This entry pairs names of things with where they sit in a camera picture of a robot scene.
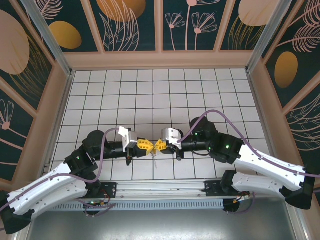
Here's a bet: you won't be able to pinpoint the aluminium corner post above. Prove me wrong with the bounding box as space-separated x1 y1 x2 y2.
244 0 305 75
19 0 76 78

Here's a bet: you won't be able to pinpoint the dark panel, single pink flower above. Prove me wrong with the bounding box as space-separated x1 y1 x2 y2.
0 87 36 181

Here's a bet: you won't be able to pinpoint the slotted grey cable duct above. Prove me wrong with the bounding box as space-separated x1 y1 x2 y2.
52 199 225 212

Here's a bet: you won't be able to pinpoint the circuit board with wires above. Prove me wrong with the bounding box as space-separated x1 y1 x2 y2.
83 191 112 210

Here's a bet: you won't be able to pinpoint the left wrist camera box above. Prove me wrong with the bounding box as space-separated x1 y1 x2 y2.
117 126 139 151

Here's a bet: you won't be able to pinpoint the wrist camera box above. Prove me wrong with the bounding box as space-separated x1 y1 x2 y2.
117 126 139 151
161 127 183 146

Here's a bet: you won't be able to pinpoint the dark panel with pink flowers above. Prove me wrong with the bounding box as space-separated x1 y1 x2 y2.
159 0 235 53

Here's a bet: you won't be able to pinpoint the grey metal sheet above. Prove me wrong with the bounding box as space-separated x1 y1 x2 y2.
14 208 308 240

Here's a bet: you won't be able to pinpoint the dark panel, orange circle, leaves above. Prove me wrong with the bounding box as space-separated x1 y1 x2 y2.
84 0 161 53

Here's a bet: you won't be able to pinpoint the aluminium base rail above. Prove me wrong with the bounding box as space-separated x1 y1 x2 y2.
116 181 207 200

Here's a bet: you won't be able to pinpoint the short purple cable loop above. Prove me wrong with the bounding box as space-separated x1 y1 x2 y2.
223 196 256 216
83 202 117 219

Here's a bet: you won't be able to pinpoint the dark panel with pink fronds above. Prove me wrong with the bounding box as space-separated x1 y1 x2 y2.
283 94 320 179

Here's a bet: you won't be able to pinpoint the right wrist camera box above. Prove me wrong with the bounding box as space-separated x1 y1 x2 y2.
161 127 183 146

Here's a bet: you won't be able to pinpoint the dark panel with golden oval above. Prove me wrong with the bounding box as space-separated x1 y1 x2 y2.
23 0 105 54

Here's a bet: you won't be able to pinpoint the dark panel with beige circle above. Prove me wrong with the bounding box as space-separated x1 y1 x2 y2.
219 0 288 52
0 0 56 113

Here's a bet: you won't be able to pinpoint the dark panel, oval and feathers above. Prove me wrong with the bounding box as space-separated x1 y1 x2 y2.
261 0 320 110

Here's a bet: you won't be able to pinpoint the aluminium side rail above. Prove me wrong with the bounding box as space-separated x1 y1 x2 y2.
246 71 293 181
44 71 76 171

